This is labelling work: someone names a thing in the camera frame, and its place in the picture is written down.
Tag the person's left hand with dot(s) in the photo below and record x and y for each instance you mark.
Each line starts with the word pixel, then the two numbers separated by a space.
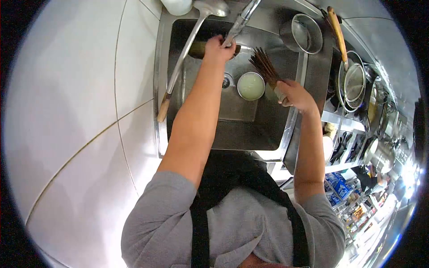
pixel 216 50

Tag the person's right hand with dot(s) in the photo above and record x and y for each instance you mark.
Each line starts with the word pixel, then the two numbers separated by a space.
pixel 296 95

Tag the person's left fingers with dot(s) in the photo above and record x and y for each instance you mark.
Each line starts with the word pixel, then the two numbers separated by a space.
pixel 229 48

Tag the person's right fingers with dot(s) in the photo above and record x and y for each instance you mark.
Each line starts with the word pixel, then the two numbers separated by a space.
pixel 283 93

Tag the bamboo wok brush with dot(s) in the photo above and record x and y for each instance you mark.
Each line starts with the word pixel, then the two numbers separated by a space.
pixel 264 68

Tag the steel sink faucet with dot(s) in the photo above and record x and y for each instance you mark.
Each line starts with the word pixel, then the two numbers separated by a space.
pixel 242 20

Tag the small steel bowl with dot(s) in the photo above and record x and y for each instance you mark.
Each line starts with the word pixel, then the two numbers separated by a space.
pixel 251 86

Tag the stainless steel sink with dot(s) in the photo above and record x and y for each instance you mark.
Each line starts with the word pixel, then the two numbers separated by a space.
pixel 248 130

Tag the steel pot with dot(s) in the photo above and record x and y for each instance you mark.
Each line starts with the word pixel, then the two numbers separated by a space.
pixel 303 33

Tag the white container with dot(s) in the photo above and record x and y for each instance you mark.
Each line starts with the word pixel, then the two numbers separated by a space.
pixel 176 6

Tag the steel kitchen shelf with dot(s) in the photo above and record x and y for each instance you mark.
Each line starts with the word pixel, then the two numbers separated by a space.
pixel 375 150

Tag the person's body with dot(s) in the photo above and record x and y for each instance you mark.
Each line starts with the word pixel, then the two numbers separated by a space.
pixel 234 221

